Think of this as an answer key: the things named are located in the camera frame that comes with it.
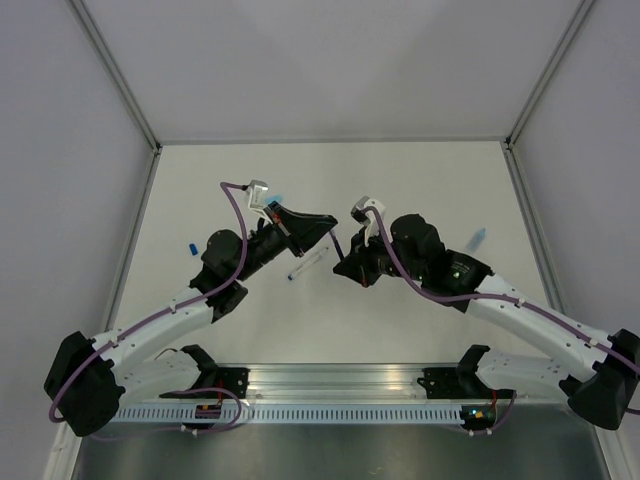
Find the aluminium mounting rail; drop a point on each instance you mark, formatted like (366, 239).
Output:
(379, 383)

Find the white marker pen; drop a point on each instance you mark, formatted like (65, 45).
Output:
(307, 262)

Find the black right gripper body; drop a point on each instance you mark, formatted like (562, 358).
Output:
(376, 257)

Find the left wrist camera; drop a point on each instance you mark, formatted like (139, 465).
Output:
(257, 194)

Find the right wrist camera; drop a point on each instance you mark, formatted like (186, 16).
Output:
(369, 213)

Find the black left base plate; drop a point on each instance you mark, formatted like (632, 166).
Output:
(233, 379)

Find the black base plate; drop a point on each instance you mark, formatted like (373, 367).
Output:
(457, 383)
(233, 379)

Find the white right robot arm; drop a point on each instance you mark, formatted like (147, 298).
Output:
(594, 372)

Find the white slotted cable duct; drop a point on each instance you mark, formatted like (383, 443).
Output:
(264, 413)

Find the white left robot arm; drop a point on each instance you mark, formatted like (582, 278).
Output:
(90, 379)

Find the translucent light blue cap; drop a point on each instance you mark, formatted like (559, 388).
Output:
(476, 240)

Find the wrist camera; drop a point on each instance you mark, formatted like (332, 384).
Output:
(369, 213)
(257, 194)

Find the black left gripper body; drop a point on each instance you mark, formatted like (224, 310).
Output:
(278, 223)

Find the aluminium frame post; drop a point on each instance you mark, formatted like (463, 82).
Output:
(96, 39)
(561, 49)

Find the right aluminium frame post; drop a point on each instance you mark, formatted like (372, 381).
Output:
(561, 49)

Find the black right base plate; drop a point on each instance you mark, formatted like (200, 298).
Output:
(457, 383)

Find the left aluminium frame post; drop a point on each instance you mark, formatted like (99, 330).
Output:
(96, 39)

